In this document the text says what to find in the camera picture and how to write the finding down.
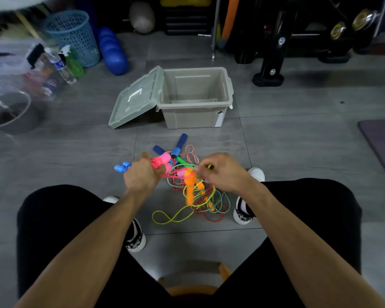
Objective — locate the person's left hand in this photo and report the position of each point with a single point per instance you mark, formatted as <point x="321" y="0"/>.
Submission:
<point x="142" y="177"/>

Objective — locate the person's right hand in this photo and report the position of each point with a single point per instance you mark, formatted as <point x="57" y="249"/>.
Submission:
<point x="229" y="174"/>

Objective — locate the grey plastic storage box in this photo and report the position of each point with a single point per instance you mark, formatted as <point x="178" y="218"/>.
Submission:
<point x="192" y="120"/>

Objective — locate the person's left forearm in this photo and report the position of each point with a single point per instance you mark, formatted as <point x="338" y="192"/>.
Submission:
<point x="80" y="253"/>

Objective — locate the person's right forearm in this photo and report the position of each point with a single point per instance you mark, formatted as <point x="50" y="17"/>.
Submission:
<point x="314" y="253"/>

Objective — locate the grey-green box lid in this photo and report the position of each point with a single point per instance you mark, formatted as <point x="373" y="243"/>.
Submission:
<point x="134" y="100"/>

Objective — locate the person's right leg black trousers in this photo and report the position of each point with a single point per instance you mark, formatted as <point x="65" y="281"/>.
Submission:
<point x="333" y="205"/>

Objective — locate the person's leg black trousers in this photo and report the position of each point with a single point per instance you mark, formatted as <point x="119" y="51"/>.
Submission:
<point x="333" y="205"/>
<point x="41" y="221"/>

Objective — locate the person's left leg black trousers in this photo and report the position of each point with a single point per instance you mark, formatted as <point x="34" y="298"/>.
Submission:
<point x="41" y="221"/>

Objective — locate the white right shoe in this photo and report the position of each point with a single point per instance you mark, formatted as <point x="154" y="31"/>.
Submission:
<point x="258" y="173"/>

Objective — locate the white shoe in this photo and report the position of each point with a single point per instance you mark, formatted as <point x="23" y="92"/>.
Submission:
<point x="136" y="242"/>
<point x="258" y="173"/>

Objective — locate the white left shoe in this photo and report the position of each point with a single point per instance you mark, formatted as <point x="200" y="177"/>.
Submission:
<point x="136" y="242"/>

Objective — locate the wooden stool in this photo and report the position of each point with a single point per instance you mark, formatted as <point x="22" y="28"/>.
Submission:
<point x="224" y="271"/>

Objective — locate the black dumbbell rack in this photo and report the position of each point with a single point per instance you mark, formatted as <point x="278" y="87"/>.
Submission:
<point x="272" y="64"/>

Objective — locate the grey metal bowl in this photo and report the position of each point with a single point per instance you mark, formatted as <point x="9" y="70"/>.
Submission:
<point x="25" y="123"/>

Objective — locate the clear water bottle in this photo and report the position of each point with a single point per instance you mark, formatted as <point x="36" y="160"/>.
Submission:
<point x="65" y="73"/>

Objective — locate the green spray bottle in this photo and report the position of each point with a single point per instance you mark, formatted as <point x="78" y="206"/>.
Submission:
<point x="74" y="66"/>

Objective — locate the purple floor mat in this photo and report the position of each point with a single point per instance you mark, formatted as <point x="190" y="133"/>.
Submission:
<point x="381" y="147"/>

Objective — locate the orange and green foam stick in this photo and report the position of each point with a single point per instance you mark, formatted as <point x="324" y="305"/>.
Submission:
<point x="229" y="19"/>

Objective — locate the light blue mesh basket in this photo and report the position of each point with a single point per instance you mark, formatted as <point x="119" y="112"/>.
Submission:
<point x="72" y="38"/>

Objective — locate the beige exercise ball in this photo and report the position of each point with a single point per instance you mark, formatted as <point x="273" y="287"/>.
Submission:
<point x="141" y="17"/>

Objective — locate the clear plastic lidded bin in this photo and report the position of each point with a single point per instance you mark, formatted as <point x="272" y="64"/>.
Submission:
<point x="4" y="70"/>

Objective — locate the black dumbbell gold end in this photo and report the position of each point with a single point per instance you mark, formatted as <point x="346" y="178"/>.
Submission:
<point x="338" y="30"/>
<point x="362" y="19"/>

